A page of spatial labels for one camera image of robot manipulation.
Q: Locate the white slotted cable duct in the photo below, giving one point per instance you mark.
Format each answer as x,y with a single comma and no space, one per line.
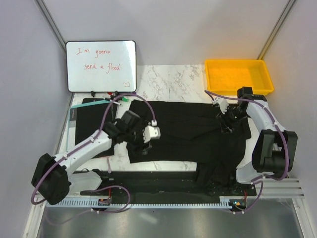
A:
103,202

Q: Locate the black long sleeve shirt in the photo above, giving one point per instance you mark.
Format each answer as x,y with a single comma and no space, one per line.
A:
190,132

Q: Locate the yellow plastic bin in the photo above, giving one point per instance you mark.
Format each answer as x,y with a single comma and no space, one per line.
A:
226,76

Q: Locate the aluminium frame rail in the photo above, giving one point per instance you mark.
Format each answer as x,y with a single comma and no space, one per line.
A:
282,188

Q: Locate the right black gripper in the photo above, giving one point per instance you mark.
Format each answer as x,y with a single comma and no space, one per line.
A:
225,122

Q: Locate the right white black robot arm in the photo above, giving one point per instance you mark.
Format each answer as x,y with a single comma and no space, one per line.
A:
274,152

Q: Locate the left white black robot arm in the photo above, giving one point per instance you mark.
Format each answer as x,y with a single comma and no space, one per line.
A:
55,176

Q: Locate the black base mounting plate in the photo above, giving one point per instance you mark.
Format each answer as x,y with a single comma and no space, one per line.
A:
124,194

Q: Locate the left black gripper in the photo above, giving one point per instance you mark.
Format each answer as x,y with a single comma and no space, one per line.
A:
142,149

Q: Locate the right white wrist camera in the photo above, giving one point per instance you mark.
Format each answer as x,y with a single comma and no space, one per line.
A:
222,104

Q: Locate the white whiteboard with red writing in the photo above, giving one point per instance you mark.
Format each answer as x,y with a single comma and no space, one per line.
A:
101,66

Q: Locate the black marker pen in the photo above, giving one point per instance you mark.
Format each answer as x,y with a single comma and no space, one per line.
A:
110,100

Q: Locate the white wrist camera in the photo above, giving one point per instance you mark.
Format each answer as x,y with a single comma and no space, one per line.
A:
222,104
151,133

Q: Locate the teal and white packaging board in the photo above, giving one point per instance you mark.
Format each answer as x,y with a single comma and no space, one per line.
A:
71,119

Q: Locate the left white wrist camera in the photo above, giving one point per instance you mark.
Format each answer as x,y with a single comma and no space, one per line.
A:
151,133

